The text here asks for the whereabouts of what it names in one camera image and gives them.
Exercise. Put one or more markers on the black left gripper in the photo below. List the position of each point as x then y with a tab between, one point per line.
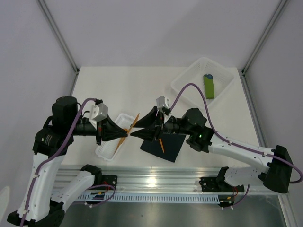
110	131

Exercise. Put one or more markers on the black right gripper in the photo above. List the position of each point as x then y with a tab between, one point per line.
149	122

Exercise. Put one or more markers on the orange plastic knife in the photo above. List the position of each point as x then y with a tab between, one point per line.
133	124

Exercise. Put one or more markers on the orange plastic spoon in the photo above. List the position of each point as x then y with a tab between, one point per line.
121	140

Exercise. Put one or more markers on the white narrow cutlery tray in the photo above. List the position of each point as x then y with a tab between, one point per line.
107	150

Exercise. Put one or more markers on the orange plastic fork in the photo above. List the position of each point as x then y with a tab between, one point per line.
161	144

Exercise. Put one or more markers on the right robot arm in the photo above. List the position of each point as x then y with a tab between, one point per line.
272	167

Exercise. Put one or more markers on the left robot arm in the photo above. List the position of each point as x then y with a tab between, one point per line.
40	206

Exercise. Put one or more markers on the dark navy paper napkin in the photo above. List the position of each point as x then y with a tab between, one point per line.
172	145

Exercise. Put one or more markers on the green rolled napkin bundle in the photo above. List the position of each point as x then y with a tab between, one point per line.
209	86

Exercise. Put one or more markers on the large white basket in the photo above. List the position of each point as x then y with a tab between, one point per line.
222	78

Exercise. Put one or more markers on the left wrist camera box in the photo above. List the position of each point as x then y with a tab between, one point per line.
98	113

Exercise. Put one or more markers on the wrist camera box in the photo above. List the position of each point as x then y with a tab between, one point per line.
98	113
163	105

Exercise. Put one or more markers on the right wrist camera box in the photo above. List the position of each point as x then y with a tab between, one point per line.
163	105

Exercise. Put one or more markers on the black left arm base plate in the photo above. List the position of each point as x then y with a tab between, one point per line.
107	181

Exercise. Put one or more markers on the aluminium frame rail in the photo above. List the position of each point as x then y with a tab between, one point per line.
153	179

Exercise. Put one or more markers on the white slotted cable duct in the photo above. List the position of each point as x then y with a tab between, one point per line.
197	198

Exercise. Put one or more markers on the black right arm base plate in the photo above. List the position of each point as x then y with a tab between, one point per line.
216	184

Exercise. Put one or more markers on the left corner frame post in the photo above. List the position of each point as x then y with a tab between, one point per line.
57	34

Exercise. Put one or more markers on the corner frame post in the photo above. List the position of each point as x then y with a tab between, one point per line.
57	34
278	12

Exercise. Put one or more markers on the right corner frame post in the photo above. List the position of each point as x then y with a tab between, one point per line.
278	12

